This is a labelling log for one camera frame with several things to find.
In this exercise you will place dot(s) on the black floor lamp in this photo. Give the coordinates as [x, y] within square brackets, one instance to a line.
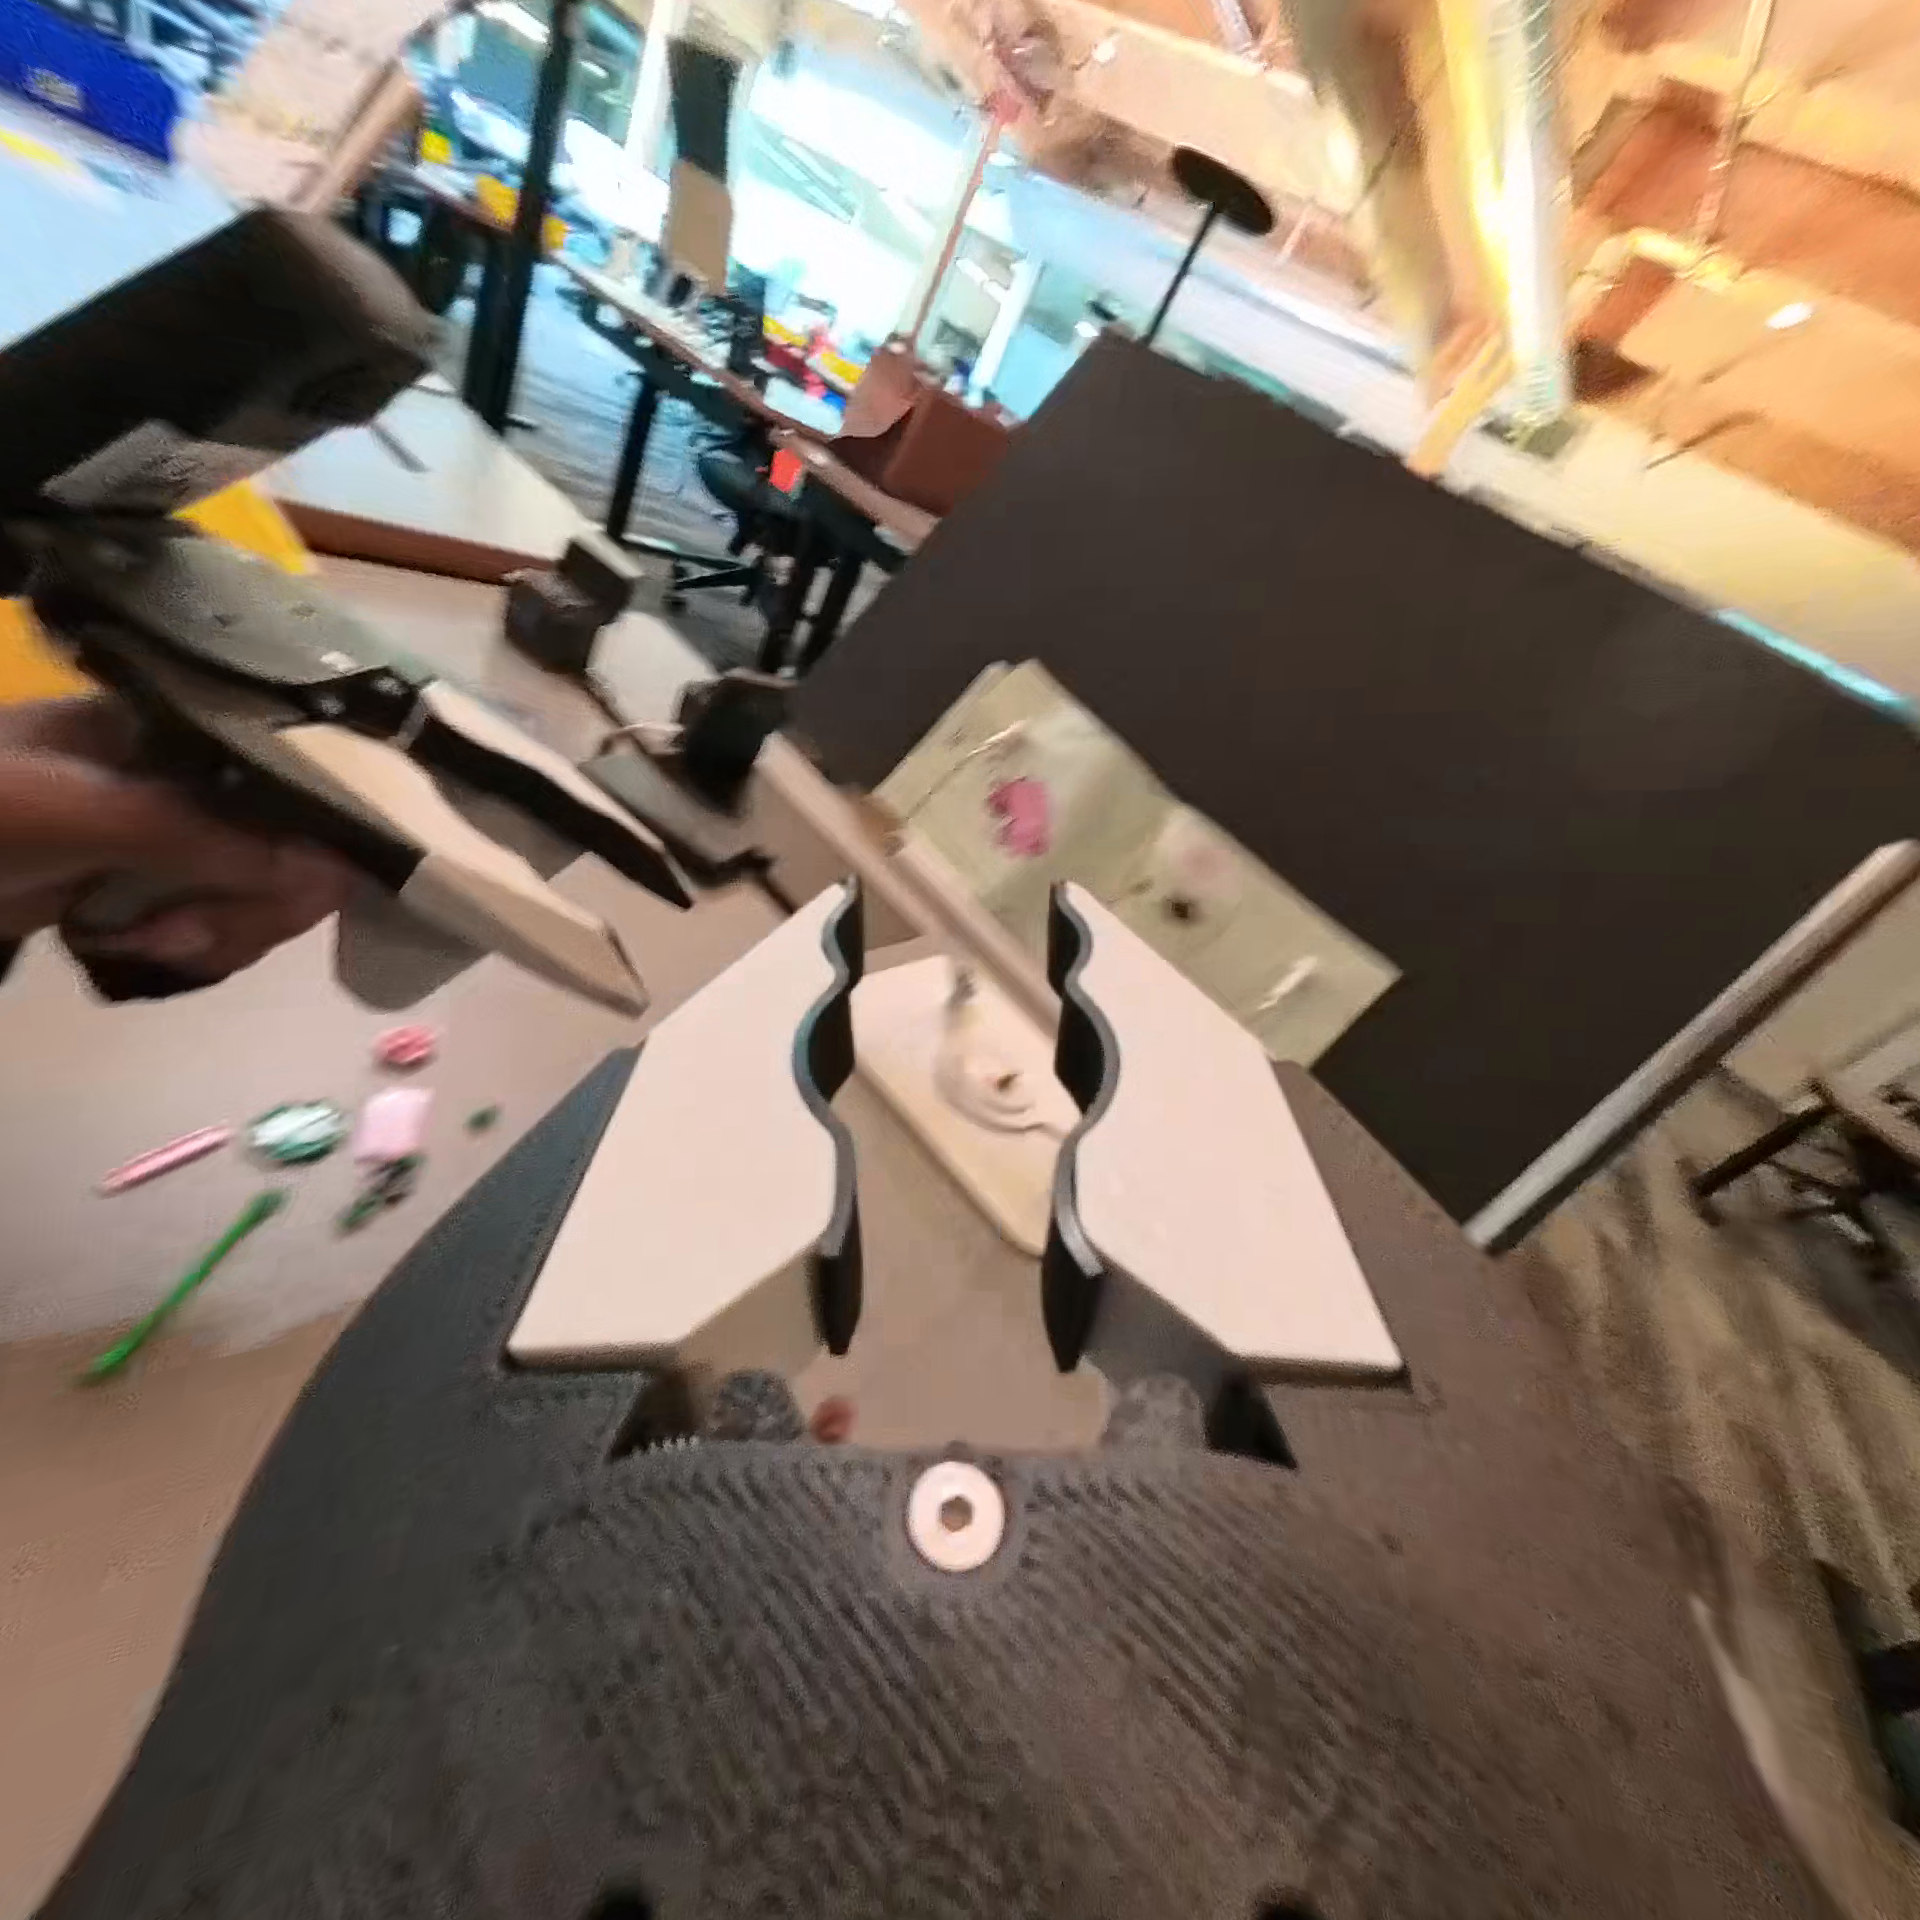
[1215, 195]

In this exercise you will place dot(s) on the pink narrow studded plate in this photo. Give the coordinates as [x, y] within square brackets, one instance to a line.
[166, 1158]

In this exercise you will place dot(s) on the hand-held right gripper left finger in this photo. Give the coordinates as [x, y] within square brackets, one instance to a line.
[674, 1201]

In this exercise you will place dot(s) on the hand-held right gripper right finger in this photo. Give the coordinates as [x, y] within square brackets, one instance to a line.
[1230, 1201]

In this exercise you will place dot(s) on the brown bag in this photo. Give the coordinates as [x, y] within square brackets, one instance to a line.
[944, 434]

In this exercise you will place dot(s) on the black office chair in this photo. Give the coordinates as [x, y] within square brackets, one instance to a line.
[748, 510]

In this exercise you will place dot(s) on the green flexible bar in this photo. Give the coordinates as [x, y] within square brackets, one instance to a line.
[180, 1287]

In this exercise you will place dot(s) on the white book stand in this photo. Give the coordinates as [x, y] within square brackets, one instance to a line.
[929, 1065]

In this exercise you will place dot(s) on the pink corner panel brick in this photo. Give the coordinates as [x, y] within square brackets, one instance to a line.
[404, 1046]

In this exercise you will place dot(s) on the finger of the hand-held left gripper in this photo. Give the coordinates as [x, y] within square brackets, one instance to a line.
[540, 772]
[479, 886]

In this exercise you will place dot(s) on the pink face tile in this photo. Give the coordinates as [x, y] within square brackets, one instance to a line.
[394, 1124]

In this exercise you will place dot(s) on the person's left hand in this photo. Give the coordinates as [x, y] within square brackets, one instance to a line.
[88, 841]

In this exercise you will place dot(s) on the black upright device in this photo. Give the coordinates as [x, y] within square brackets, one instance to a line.
[735, 737]

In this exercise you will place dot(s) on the black panel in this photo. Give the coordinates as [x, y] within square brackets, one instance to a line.
[1349, 675]

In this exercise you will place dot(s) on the dark brown round plate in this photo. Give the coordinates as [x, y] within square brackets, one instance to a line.
[383, 1192]

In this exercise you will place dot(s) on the open instruction booklet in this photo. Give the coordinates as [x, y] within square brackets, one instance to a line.
[1199, 900]

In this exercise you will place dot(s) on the yellow plastic bin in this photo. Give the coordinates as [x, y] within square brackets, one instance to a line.
[253, 526]

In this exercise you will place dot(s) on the black pole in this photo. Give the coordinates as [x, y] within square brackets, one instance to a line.
[525, 195]

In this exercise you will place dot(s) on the green octagonal web piece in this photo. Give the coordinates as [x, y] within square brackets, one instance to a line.
[295, 1132]

